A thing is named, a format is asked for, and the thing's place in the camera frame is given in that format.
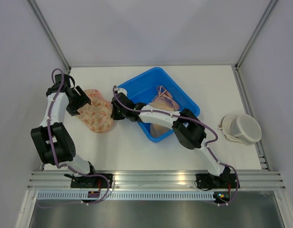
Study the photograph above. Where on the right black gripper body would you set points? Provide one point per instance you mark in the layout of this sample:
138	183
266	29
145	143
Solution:
118	115

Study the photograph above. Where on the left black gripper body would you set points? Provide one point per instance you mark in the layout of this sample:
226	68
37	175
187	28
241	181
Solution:
77	101

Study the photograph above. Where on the floral mesh laundry bag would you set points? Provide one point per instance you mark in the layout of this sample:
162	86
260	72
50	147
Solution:
97	115

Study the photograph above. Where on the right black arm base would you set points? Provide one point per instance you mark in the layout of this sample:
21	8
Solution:
206	181

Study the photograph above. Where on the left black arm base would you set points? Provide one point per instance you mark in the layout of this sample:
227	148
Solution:
90	182

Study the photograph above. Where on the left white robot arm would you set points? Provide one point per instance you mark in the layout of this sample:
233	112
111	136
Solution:
51	139

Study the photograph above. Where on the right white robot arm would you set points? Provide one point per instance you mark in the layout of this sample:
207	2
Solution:
189	130

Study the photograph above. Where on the beige bra in bin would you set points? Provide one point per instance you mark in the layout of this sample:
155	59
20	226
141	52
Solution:
163	100

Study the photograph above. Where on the white mesh laundry bag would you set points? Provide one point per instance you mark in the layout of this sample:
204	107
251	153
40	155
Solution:
241	128

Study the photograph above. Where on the blue plastic bin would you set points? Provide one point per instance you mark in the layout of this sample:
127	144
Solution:
142	88

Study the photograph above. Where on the aluminium mounting rail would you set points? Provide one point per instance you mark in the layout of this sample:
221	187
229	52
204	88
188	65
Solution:
249	180

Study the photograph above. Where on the white slotted cable duct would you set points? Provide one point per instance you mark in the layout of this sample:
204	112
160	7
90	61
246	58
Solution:
127	195

